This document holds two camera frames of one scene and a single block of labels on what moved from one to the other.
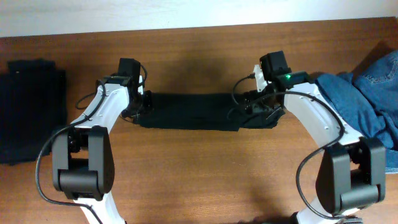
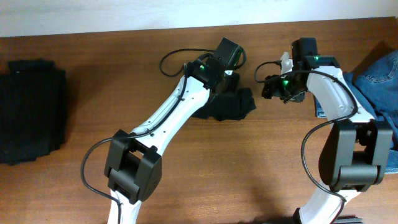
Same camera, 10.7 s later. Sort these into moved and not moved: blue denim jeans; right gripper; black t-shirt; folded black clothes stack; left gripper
Moved: left gripper; right gripper; black t-shirt
Not moved: blue denim jeans; folded black clothes stack
